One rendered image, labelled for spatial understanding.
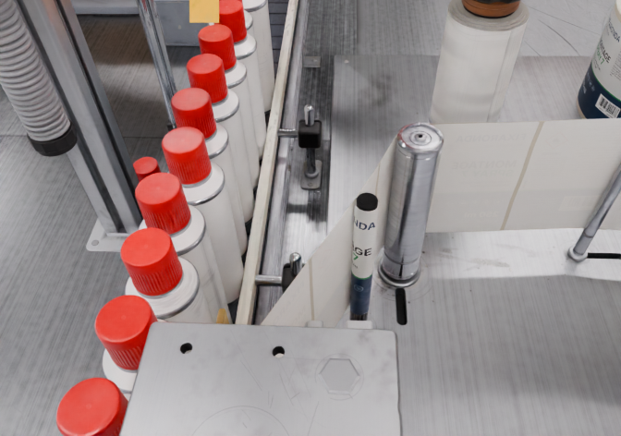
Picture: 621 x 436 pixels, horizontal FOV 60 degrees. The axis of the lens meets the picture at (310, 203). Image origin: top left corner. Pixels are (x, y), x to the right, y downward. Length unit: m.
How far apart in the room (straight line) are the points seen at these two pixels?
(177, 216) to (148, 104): 0.53
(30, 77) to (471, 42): 0.42
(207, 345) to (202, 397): 0.02
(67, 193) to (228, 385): 0.60
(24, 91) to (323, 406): 0.30
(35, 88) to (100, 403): 0.23
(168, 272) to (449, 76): 0.41
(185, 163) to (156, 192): 0.04
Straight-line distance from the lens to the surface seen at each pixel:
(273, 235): 0.62
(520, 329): 0.57
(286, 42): 0.85
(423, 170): 0.45
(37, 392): 0.64
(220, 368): 0.24
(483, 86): 0.64
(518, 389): 0.54
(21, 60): 0.42
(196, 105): 0.46
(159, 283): 0.37
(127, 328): 0.33
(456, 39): 0.62
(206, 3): 0.59
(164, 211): 0.39
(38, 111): 0.44
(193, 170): 0.43
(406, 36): 1.04
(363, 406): 0.23
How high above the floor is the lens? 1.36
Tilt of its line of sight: 48 degrees down
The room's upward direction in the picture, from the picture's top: 2 degrees counter-clockwise
